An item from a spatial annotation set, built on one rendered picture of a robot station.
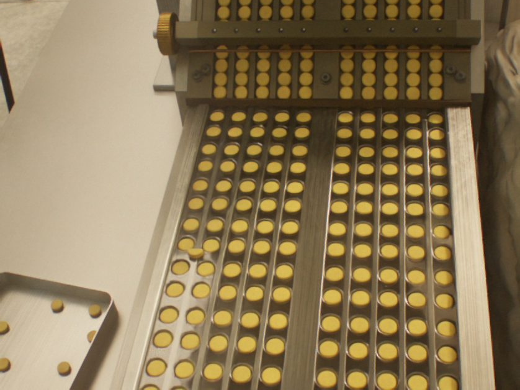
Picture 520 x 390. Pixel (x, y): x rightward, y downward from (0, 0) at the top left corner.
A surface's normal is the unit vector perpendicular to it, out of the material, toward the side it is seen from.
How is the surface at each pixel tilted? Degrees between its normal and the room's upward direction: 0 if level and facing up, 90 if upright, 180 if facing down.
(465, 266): 0
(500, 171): 27
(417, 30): 38
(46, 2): 0
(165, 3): 90
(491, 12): 90
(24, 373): 0
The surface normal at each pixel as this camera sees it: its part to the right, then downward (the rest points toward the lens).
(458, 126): -0.10, -0.70
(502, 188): -0.65, -0.56
